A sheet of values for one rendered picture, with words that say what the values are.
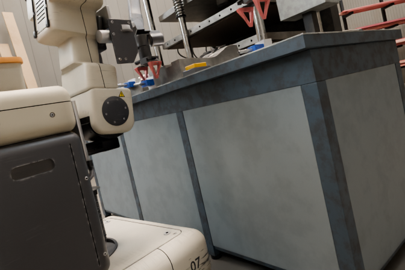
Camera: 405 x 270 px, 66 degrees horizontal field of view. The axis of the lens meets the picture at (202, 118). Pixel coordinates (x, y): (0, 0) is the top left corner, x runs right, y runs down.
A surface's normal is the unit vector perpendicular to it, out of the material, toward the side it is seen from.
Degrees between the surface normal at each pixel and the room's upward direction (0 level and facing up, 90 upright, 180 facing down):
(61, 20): 90
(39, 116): 90
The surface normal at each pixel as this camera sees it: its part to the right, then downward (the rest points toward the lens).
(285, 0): -0.76, 0.20
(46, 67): 0.72, -0.13
